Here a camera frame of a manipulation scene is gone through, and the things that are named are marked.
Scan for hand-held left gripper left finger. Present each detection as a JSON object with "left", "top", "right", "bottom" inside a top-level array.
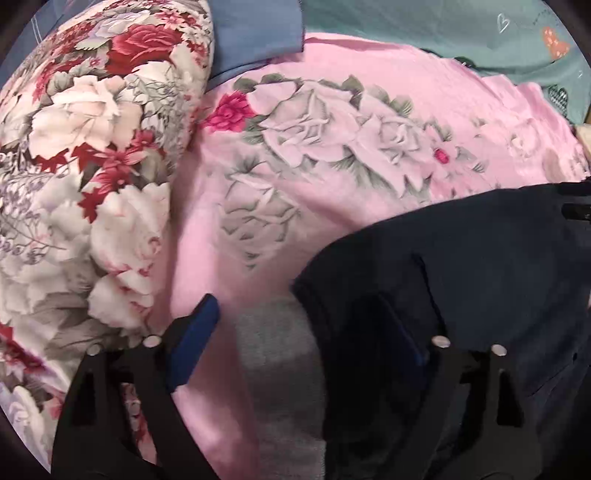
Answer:
[{"left": 51, "top": 294, "right": 221, "bottom": 480}]

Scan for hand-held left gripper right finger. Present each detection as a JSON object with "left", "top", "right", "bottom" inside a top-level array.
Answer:
[{"left": 378, "top": 294, "right": 544, "bottom": 480}]

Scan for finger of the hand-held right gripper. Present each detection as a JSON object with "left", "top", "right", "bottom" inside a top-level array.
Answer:
[{"left": 556, "top": 181, "right": 591, "bottom": 223}]

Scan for dark navy pants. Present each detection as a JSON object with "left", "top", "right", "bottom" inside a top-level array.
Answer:
[{"left": 292, "top": 182, "right": 591, "bottom": 480}]

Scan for grey cloth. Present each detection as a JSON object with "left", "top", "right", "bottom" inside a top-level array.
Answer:
[{"left": 232, "top": 298, "right": 329, "bottom": 480}]

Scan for pink floral bedsheet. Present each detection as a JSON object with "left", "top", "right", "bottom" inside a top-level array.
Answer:
[{"left": 117, "top": 33, "right": 591, "bottom": 480}]

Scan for red and white floral quilt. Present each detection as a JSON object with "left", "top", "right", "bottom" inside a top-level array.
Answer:
[{"left": 0, "top": 0, "right": 215, "bottom": 462}]

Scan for teal heart-printed cloth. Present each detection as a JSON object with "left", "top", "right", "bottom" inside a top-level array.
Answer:
[{"left": 295, "top": 0, "right": 591, "bottom": 125}]

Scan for blue cloth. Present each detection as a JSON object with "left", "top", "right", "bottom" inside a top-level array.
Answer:
[{"left": 205, "top": 0, "right": 305, "bottom": 90}]

